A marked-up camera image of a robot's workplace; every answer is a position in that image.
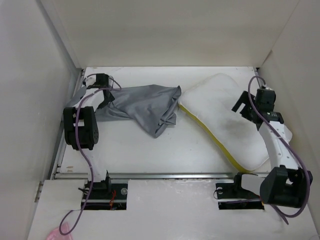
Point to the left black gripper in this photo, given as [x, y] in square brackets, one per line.
[111, 99]

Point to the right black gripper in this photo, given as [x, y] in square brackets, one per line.
[244, 98]

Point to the white pillow yellow edge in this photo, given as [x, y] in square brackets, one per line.
[210, 103]

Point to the grey pillowcase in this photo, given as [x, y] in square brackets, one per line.
[151, 106]

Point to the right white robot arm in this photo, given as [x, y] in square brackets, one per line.
[288, 184]

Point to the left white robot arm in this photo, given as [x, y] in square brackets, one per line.
[80, 122]

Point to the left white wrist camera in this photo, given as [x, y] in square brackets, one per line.
[89, 81]

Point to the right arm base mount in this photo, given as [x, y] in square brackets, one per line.
[231, 196]

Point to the metal rail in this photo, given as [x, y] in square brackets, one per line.
[149, 176]

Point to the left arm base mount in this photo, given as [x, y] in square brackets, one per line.
[107, 195]

